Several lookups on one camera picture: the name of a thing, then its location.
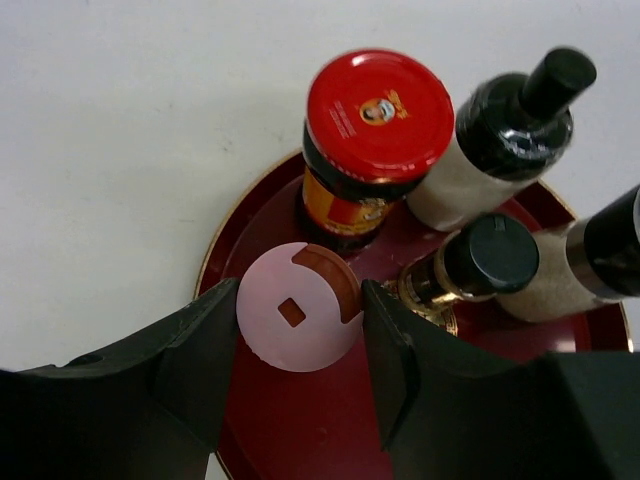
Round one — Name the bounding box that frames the black knob salt grinder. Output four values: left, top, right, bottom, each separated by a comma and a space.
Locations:
406, 47, 597, 232

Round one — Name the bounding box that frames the black lid spice bottle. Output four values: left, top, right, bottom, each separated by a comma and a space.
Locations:
397, 213, 541, 316

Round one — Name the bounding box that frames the clear cap pepper grinder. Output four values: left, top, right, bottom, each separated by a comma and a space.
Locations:
496, 186, 639, 323

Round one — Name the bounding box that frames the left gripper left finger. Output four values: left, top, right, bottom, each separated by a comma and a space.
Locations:
1, 278, 239, 479

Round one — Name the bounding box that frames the red lid sauce jar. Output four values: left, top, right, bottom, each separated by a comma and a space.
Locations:
298, 48, 454, 254

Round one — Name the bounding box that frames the pink lid spice bottle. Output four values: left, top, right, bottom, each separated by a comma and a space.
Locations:
236, 242, 363, 372

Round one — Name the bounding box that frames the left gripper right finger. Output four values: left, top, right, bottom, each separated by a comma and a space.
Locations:
362, 280, 639, 479

